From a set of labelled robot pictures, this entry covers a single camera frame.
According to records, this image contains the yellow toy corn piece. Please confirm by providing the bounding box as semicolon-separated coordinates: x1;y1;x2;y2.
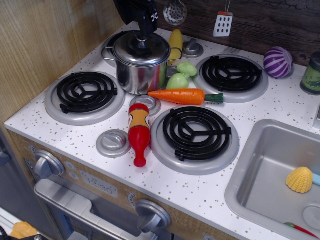
286;167;313;194

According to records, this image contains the metal sink basin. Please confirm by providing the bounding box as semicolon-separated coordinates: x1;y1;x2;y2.
225;119;320;240

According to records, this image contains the red toy chili pepper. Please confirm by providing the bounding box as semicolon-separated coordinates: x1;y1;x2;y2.
284;222;319;239

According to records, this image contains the stove burner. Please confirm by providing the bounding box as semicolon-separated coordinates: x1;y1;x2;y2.
150;105;240;176
44;71;125;126
101;30;132;68
193;54;269;104

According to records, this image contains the hanging toy spatula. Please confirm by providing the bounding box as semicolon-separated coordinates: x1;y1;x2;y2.
213;0;234;38

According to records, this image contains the green toy vegetable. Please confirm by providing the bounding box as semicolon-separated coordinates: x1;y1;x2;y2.
166;62;198;90

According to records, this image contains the grey stovetop knob middle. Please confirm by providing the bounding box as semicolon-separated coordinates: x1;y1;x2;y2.
129;95;162;117

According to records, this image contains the oven knob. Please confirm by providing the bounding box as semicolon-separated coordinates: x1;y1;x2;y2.
135;199;172;233
34;149;65;180

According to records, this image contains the grey stovetop knob back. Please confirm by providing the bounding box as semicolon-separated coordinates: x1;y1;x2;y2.
182;38;204;58

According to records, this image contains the steel cooking pot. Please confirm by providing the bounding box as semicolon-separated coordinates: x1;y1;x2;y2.
114;56;169;95

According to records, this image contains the red toy ketchup bottle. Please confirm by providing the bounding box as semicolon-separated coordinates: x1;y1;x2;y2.
128;103;151;168

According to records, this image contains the orange toy carrot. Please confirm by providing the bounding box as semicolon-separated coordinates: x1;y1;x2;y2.
148;88;224;106

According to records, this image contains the orange object with black cable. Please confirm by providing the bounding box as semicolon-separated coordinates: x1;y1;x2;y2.
0;222;45;240

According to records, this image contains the back left stove burner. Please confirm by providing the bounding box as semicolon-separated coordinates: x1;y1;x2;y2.
101;30;132;68

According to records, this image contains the light blue toy item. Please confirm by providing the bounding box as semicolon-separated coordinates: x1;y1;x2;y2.
310;168;320;186

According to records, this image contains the front right stove burner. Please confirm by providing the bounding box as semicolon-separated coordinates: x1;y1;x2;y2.
150;105;240;176

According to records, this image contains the green toy can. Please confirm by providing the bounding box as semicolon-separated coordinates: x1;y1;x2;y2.
300;51;320;95

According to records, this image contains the grey stovetop knob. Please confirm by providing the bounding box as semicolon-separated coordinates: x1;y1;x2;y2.
96;129;131;158
182;38;204;58
129;95;162;117

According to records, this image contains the purple striped toy onion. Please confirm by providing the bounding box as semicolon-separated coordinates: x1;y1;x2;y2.
263;46;294;78

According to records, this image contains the hanging metal strainer ladle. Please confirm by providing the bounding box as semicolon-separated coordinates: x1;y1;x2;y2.
163;0;188;26

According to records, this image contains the back right stove burner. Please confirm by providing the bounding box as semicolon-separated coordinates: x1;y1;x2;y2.
193;54;269;104

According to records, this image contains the front left stove burner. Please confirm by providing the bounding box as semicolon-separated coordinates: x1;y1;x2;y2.
44;71;125;126

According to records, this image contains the grey oven door handle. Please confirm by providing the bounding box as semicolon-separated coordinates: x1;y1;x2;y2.
34;179;159;240

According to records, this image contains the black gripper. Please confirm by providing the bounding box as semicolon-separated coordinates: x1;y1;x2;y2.
113;0;158;38

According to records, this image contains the right oven knob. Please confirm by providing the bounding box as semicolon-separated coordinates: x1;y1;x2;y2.
135;199;172;233

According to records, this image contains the grey stovetop knob front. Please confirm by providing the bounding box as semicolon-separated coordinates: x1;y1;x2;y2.
96;129;131;158

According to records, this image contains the steel pot lid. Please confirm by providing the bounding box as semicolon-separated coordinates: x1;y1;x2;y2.
113;31;171;67

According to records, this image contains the left oven knob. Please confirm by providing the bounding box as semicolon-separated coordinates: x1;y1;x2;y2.
34;149;65;180

